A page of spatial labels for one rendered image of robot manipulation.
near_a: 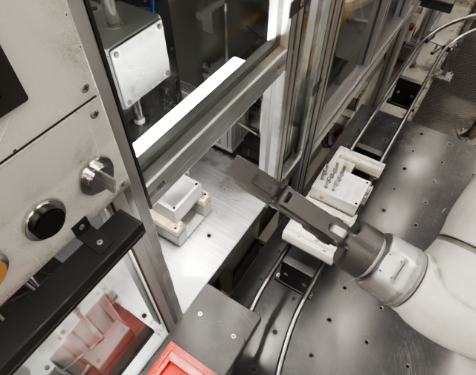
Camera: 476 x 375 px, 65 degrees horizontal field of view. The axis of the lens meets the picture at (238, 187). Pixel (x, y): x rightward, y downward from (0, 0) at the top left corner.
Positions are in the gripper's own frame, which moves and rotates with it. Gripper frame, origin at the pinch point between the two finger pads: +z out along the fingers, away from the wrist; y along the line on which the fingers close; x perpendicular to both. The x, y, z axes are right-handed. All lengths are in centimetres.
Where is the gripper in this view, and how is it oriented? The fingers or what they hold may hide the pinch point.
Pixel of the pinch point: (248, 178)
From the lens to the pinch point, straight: 54.5
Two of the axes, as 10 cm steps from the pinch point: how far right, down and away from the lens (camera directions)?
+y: -0.4, -0.9, -10.0
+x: -5.4, 8.4, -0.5
